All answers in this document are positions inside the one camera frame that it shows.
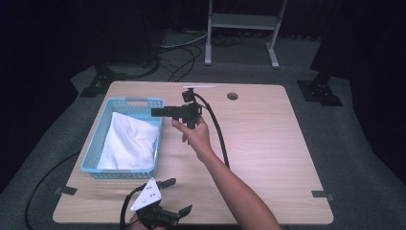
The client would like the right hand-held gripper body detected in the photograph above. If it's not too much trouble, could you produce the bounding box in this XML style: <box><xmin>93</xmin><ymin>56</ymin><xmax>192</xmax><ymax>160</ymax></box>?
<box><xmin>171</xmin><ymin>83</ymin><xmax>216</xmax><ymax>130</ymax></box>

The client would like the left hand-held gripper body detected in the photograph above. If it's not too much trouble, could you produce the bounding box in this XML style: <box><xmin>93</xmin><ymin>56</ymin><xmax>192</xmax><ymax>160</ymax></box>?
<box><xmin>129</xmin><ymin>177</ymin><xmax>180</xmax><ymax>230</ymax></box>

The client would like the white towel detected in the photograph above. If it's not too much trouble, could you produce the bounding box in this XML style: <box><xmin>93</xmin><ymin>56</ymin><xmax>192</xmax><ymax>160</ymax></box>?
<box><xmin>96</xmin><ymin>111</ymin><xmax>160</xmax><ymax>171</ymax></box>

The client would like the light blue plastic basket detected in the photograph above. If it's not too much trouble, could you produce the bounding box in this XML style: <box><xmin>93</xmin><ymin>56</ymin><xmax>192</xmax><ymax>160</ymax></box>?
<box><xmin>79</xmin><ymin>96</ymin><xmax>166</xmax><ymax>180</ymax></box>

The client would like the person's right hand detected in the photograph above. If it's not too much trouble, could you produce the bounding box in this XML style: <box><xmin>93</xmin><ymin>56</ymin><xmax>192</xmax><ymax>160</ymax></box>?
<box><xmin>171</xmin><ymin>116</ymin><xmax>214</xmax><ymax>161</ymax></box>

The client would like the person's left hand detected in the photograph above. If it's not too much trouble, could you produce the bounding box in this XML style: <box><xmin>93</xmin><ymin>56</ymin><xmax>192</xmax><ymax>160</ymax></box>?
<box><xmin>127</xmin><ymin>213</ymin><xmax>167</xmax><ymax>230</ymax></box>

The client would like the black stand base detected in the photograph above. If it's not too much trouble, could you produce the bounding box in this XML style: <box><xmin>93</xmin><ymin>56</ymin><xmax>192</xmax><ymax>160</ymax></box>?
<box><xmin>297</xmin><ymin>72</ymin><xmax>344</xmax><ymax>107</ymax></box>
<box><xmin>79</xmin><ymin>62</ymin><xmax>128</xmax><ymax>99</ymax></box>

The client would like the dark tape piece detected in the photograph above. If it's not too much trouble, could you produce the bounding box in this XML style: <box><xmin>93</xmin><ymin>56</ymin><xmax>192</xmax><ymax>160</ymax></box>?
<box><xmin>54</xmin><ymin>186</ymin><xmax>79</xmax><ymax>196</ymax></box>
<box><xmin>311</xmin><ymin>190</ymin><xmax>335</xmax><ymax>202</ymax></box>

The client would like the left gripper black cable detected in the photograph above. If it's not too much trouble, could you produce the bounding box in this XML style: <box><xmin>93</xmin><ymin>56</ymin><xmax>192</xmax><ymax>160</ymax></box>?
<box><xmin>119</xmin><ymin>184</ymin><xmax>147</xmax><ymax>230</ymax></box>

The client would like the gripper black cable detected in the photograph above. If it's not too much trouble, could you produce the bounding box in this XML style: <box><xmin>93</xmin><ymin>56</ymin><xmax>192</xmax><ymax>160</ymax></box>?
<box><xmin>192</xmin><ymin>92</ymin><xmax>232</xmax><ymax>170</ymax></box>
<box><xmin>119</xmin><ymin>184</ymin><xmax>147</xmax><ymax>230</ymax></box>

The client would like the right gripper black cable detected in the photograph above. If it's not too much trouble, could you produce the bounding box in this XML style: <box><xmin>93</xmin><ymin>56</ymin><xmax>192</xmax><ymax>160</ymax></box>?
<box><xmin>192</xmin><ymin>92</ymin><xmax>232</xmax><ymax>170</ymax></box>

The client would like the looped black floor cable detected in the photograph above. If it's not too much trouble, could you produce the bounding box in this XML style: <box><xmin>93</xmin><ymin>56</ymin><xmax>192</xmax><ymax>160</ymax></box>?
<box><xmin>157</xmin><ymin>44</ymin><xmax>205</xmax><ymax>83</ymax></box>

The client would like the thick black floor cable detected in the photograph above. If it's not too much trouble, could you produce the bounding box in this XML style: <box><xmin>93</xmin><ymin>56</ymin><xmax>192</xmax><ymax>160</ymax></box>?
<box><xmin>108</xmin><ymin>56</ymin><xmax>161</xmax><ymax>81</ymax></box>

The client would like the white floor cable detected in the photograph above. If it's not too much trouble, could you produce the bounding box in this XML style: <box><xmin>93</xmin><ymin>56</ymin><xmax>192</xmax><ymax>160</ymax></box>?
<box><xmin>159</xmin><ymin>32</ymin><xmax>209</xmax><ymax>50</ymax></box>

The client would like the white metal stand frame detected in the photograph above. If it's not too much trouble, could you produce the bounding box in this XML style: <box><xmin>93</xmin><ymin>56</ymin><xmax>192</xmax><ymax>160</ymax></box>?
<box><xmin>204</xmin><ymin>0</ymin><xmax>288</xmax><ymax>70</ymax></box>

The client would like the thin black floor cable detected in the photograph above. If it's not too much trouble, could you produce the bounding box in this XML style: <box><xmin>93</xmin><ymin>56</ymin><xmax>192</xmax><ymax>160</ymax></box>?
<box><xmin>24</xmin><ymin>151</ymin><xmax>80</xmax><ymax>230</ymax></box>

